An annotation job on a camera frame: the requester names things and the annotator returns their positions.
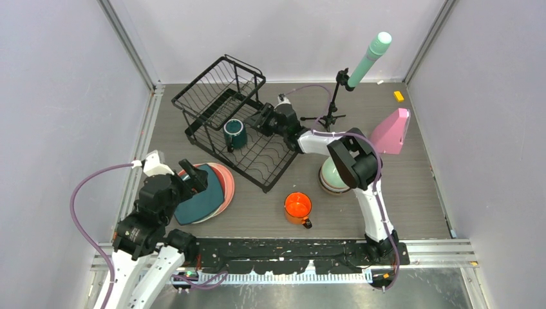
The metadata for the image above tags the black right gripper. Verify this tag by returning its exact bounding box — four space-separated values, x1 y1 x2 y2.
243 104 287 138

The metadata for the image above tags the dark green mug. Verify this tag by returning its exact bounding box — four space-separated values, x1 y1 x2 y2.
223 118 248 153

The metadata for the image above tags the orange mug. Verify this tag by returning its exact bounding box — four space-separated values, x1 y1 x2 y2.
284 192 312 229

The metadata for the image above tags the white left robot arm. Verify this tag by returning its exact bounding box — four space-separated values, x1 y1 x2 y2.
95 154 209 308

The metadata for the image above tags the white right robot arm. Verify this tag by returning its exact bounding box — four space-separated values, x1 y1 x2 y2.
243 103 399 264

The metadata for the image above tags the red round plate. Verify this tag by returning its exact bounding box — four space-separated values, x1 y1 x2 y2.
176 163 223 180

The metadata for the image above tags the teal square plate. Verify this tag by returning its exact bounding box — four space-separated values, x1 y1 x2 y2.
174 164 225 225

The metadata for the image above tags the pink round plate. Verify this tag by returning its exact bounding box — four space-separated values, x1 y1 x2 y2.
191 162 235 224

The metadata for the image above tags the black mini tripod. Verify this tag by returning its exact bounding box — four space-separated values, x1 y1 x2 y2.
294 68 349 132

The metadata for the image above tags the light green bowl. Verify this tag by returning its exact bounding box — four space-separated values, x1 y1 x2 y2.
321 157 348 191

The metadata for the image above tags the brown striped bowl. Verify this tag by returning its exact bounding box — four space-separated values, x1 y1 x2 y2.
318 168 351 195

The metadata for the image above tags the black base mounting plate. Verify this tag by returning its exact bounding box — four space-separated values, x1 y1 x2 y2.
183 238 410 275

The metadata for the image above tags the pink wedge object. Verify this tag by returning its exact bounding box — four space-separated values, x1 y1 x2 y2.
370 108 411 155

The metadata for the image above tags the yellow small block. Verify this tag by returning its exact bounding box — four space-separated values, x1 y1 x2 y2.
393 91 404 102

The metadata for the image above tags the mint green microphone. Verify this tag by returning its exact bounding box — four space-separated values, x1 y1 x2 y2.
347 32 392 88

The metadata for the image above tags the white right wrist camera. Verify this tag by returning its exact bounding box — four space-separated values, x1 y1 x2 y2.
276 93 291 108

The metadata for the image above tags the black wire dish rack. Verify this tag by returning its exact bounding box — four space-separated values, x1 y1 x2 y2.
171 54 297 192

